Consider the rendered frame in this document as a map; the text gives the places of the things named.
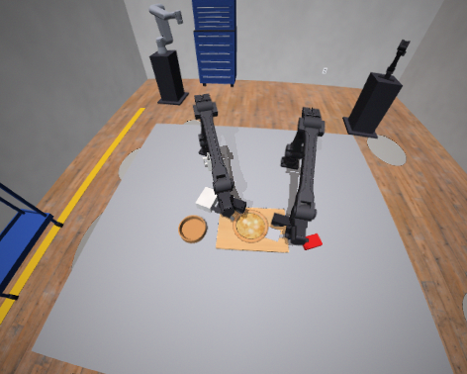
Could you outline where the pizza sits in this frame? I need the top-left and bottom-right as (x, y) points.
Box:
(233, 210), (268, 243)

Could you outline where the light wood cutting board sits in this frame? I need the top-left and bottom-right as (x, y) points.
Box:
(216, 208), (289, 253)

